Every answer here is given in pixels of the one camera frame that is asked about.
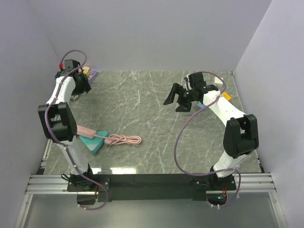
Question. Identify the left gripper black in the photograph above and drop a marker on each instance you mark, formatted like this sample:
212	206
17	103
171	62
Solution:
84	86

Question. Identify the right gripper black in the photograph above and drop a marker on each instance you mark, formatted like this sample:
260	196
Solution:
179	90

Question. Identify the light blue plug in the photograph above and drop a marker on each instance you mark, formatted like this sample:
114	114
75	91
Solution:
200	105

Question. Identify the yellow cube socket adapter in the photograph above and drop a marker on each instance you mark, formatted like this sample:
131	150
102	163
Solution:
226	96

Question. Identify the teal power strip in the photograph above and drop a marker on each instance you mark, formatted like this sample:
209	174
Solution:
94	144

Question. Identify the pink power strip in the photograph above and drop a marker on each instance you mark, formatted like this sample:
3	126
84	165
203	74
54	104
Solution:
112	139

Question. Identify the white plug adapter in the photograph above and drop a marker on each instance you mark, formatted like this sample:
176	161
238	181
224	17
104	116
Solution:
218	81

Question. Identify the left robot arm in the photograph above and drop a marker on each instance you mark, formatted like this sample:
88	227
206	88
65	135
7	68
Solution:
59	124

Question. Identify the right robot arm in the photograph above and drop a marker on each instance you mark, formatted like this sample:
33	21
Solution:
241	131

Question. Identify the yellow white plug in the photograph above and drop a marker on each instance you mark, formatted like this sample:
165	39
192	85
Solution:
86	70

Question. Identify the purple power strip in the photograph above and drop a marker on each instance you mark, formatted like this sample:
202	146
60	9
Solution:
93	73

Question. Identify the black mounting base bar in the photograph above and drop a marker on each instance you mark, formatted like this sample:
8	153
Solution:
150	186

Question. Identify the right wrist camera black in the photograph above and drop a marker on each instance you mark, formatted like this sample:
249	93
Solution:
196	80

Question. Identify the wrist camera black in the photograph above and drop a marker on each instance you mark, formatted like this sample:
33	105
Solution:
70	64
196	80

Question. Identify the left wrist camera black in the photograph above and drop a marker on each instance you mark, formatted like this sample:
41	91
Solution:
70	64

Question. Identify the aluminium rail frame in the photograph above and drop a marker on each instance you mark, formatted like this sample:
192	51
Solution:
47	204

